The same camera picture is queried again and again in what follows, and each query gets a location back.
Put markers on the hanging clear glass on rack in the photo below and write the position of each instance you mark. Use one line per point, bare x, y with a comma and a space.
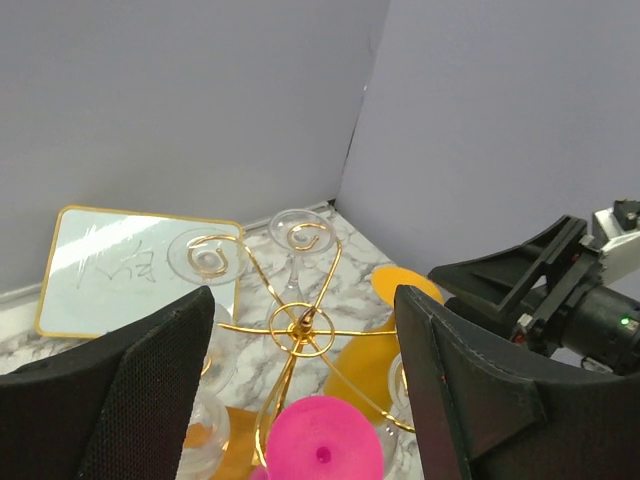
301, 233

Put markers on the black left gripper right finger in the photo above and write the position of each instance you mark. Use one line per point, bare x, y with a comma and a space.
486, 408

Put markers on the clear round wine glass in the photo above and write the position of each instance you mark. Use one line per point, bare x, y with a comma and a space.
207, 256

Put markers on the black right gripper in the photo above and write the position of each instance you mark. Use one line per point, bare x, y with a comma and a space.
573, 309

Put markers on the yellow plastic goblet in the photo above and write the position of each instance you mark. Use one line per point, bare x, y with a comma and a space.
360, 376

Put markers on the pink plastic goblet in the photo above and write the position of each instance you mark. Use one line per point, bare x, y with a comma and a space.
322, 437

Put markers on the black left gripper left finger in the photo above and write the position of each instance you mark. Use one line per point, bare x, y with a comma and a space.
116, 407

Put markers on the gold wire wine glass rack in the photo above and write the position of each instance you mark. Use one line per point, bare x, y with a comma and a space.
298, 328

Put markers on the small clear stemmed glass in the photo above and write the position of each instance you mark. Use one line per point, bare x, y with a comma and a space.
397, 444

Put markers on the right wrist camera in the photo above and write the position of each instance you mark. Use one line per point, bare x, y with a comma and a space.
616, 230

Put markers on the gold framed whiteboard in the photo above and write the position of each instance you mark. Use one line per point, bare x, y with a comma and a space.
108, 268

